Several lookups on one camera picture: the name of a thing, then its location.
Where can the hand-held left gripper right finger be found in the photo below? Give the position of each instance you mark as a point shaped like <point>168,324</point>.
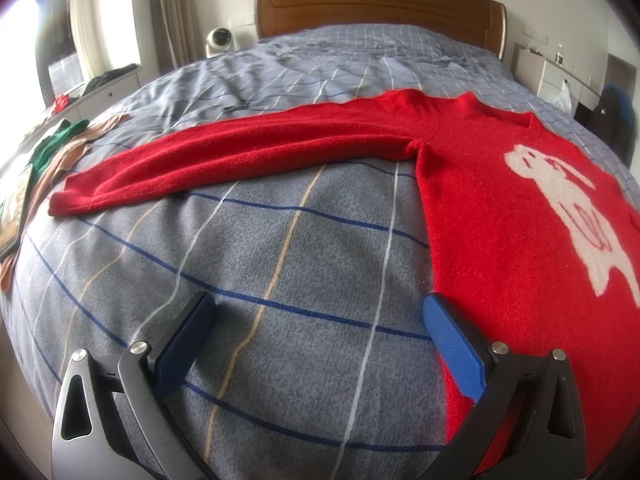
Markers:
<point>452,347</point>

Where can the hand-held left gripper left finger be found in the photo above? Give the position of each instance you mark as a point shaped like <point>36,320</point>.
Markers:
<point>182,346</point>

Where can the red knit sweater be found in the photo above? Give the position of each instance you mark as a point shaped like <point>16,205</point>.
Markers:
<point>490,260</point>

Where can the green and beige clothes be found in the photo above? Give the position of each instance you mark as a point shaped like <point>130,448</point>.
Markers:
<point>75,154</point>

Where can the dark clothes pile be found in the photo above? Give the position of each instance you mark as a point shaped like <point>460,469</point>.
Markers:
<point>110,74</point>

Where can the dark tablet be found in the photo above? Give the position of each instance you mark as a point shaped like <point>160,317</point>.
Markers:
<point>15,210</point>

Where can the green garment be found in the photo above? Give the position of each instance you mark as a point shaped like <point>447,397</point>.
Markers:
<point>54,144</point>

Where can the white window bench cabinet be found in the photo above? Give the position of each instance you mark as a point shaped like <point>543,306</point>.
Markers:
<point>112,89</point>

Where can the small red cloth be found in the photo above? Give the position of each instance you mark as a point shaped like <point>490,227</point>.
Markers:
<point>61,102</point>

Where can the white plastic bag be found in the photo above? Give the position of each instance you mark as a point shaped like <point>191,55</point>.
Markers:
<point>564,97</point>

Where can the black and blue jacket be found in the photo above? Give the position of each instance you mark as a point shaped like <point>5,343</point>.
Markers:
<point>607,115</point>

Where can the white side cabinet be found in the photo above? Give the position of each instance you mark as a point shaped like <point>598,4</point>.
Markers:
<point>550,77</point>

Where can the small bottle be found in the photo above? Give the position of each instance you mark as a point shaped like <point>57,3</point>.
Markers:
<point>559,56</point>

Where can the beige curtain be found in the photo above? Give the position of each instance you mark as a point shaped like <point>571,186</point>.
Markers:
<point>172,10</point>

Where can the wooden headboard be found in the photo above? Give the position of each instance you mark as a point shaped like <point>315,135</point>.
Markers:
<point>375,5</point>

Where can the white round camera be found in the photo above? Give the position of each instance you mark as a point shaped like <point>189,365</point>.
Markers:
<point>219,39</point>

